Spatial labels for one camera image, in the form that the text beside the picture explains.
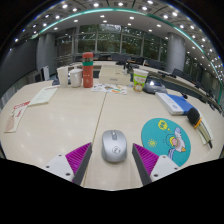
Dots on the green printed paper cup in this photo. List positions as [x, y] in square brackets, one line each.
[140, 81]

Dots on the dark office chairs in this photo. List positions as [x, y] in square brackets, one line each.
[155, 63]

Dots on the red bottle with green band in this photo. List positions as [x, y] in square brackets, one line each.
[88, 73]

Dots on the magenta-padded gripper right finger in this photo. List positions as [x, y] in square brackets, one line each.
[148, 159]

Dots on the beige cardboard box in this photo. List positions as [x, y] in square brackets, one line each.
[114, 76]

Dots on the white paper booklet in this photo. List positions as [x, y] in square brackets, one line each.
[207, 128]

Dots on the white lidded mug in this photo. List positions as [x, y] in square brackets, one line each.
[76, 78]

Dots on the blue and white book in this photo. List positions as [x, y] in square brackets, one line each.
[175, 103]

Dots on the ceiling lights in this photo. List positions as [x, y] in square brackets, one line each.
[96, 5]

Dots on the red and white leaflet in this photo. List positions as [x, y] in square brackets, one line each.
[16, 116]

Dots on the white booklet with green edge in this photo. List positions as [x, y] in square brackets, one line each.
[43, 95]

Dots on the dark conference microphone console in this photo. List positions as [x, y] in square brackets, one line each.
[155, 87]

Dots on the round teal cartoon mouse pad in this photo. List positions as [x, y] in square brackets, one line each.
[160, 140]

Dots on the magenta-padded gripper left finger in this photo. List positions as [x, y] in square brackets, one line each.
[75, 156]

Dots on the colourful printed leaflet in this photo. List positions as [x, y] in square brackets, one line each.
[108, 88]

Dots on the silver computer mouse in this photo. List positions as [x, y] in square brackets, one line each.
[114, 148]

